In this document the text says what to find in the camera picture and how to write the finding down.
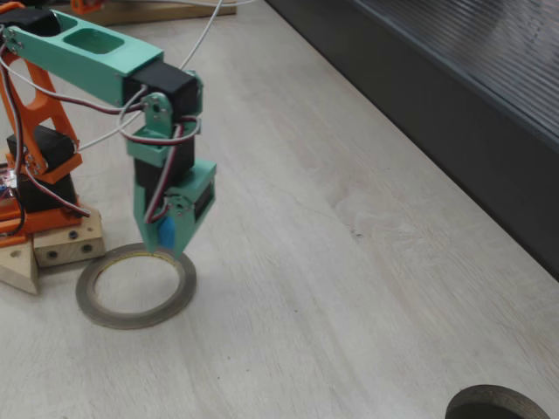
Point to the blue cube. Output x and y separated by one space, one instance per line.
167 233

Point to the wooden base block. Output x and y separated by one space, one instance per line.
94 231

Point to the frosted ribbed partition panel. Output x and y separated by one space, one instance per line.
436 87

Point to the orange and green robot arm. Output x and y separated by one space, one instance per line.
87 65

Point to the triangular wooden wedge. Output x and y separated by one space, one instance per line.
17 266

